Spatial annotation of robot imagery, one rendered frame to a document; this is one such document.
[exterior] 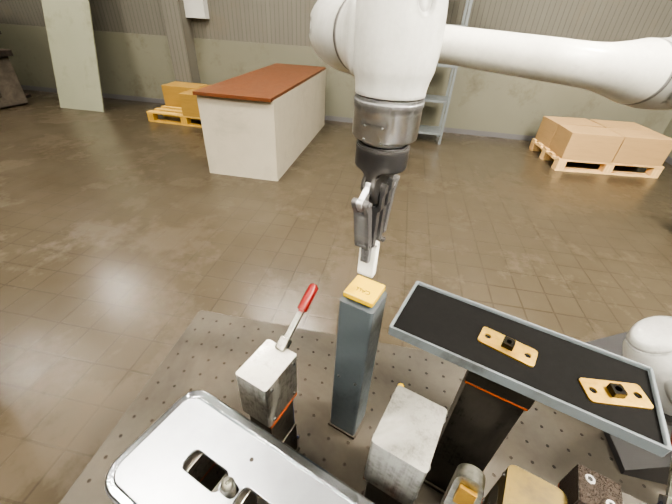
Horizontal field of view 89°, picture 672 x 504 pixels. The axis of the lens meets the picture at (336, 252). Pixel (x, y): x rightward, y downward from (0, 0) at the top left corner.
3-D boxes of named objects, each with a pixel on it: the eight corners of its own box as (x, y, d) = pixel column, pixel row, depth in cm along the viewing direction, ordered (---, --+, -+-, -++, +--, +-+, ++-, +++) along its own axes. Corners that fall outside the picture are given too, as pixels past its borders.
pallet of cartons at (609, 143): (623, 155, 519) (641, 122, 491) (663, 182, 435) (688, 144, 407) (526, 145, 537) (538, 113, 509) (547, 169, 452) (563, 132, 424)
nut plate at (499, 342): (476, 341, 54) (478, 335, 53) (483, 326, 57) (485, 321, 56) (533, 368, 50) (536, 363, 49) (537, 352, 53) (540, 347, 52)
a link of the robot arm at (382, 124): (341, 95, 42) (338, 142, 46) (411, 106, 39) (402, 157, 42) (372, 85, 49) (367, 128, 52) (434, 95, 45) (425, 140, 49)
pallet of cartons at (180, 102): (246, 116, 594) (243, 87, 567) (223, 130, 523) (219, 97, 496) (178, 109, 610) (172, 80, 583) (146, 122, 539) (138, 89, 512)
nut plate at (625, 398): (590, 402, 46) (594, 397, 45) (576, 378, 49) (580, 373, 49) (654, 410, 46) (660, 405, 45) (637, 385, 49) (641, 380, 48)
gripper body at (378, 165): (372, 127, 52) (365, 184, 57) (345, 141, 45) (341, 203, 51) (419, 137, 49) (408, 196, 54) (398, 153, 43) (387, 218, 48)
